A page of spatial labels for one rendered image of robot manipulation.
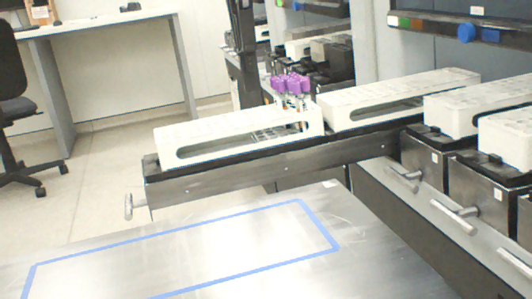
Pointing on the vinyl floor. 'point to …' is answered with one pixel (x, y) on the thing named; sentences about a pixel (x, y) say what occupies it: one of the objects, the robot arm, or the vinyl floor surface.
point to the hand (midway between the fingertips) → (249, 71)
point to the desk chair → (14, 70)
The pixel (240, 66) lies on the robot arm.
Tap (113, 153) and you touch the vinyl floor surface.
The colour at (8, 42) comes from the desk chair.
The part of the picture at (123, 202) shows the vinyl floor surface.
